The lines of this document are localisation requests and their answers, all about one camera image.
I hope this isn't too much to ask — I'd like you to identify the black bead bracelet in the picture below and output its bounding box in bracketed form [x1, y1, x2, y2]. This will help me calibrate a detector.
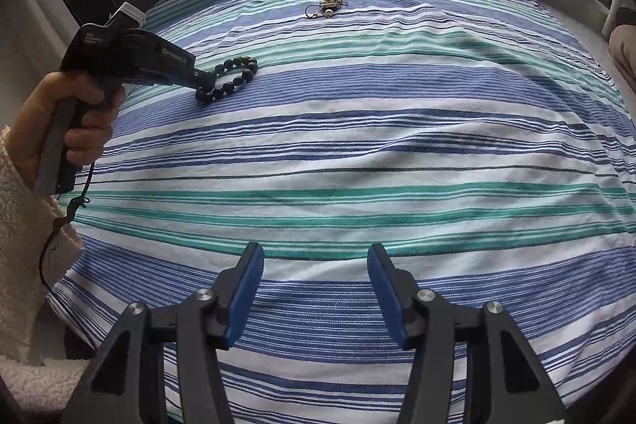
[195, 55, 259, 105]

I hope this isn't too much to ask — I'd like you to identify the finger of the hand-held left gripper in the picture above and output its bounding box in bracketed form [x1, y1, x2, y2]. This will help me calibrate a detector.
[166, 65, 218, 90]

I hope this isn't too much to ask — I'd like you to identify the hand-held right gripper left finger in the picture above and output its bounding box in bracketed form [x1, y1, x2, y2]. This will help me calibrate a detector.
[60, 242, 266, 424]

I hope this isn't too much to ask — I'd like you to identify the striped bedsheet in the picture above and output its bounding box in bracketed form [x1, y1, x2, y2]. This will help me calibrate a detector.
[47, 0, 636, 424]

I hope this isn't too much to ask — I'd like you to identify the person's left forearm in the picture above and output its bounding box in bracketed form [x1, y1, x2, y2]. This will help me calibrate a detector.
[0, 126, 93, 405]

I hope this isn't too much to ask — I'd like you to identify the person's left hand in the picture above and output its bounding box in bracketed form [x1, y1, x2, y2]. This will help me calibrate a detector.
[9, 70, 126, 186]

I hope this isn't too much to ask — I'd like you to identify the silver charm keychain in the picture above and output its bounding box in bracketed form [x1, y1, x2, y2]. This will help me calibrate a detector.
[304, 0, 347, 20]

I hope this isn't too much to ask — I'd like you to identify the black lanyard cord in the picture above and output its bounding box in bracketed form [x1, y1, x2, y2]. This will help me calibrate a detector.
[39, 163, 93, 288]

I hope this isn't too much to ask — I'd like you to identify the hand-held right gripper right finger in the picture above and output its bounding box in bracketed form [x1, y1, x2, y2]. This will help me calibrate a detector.
[366, 242, 567, 424]

